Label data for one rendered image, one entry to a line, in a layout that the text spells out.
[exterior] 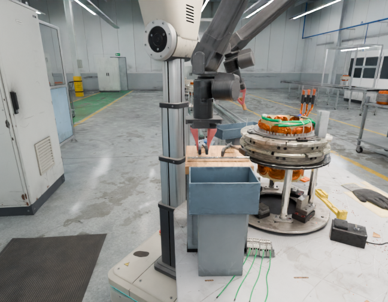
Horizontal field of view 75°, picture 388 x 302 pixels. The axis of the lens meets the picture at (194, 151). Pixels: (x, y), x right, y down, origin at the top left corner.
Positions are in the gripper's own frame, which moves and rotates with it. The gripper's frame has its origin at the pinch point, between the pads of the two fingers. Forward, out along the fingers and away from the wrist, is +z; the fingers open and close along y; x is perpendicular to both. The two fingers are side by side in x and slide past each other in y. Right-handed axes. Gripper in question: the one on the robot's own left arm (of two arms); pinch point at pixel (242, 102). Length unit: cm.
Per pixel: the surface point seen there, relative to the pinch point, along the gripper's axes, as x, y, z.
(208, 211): 10, -67, 2
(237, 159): 2, -50, 0
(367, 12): -570, 1342, 191
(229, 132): 8.1, -10.5, 8.1
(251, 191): -1, -65, 1
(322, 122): -25.4, -29.3, 5.7
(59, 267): 149, -15, 70
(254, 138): -3.1, -34.1, 2.6
